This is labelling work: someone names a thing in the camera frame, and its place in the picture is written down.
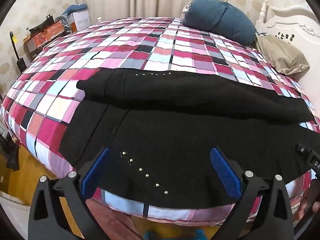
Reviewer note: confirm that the teal slipper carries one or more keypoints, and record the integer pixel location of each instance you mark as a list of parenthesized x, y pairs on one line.
[(152, 235), (200, 234)]

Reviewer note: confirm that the black studded pants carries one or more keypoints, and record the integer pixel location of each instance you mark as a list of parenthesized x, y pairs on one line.
[(175, 130)]

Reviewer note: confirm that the beige pillow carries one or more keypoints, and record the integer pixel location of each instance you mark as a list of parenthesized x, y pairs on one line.
[(280, 55)]

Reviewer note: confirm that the orange and black cardboard box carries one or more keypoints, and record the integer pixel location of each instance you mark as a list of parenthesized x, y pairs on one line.
[(42, 40)]

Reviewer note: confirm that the white carved headboard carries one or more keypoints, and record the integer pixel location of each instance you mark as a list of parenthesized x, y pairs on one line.
[(287, 17)]

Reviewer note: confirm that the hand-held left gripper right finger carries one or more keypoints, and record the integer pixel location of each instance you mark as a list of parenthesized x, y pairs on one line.
[(225, 175)]

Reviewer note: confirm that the blue pillow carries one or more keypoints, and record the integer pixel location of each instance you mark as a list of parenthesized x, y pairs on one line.
[(217, 17)]

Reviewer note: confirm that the person's right hand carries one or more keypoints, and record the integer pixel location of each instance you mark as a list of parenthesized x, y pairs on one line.
[(308, 205)]

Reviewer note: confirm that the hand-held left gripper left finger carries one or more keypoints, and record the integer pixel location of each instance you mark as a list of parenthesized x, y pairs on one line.
[(96, 175)]

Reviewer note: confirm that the checkered bedspread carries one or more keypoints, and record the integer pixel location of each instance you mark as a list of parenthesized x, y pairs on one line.
[(125, 47)]

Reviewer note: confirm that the blue cloth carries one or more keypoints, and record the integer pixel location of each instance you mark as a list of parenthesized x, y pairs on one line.
[(75, 8)]

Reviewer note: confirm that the white cardboard box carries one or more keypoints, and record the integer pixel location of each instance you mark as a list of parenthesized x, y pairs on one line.
[(80, 20)]

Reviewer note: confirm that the black handheld radio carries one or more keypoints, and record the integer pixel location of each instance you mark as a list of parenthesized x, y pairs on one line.
[(18, 55)]

